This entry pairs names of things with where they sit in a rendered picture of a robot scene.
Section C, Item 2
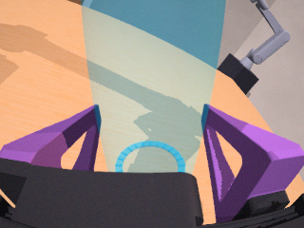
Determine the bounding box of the translucent blue plastic bottle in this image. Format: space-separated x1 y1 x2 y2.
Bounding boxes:
81 0 226 174

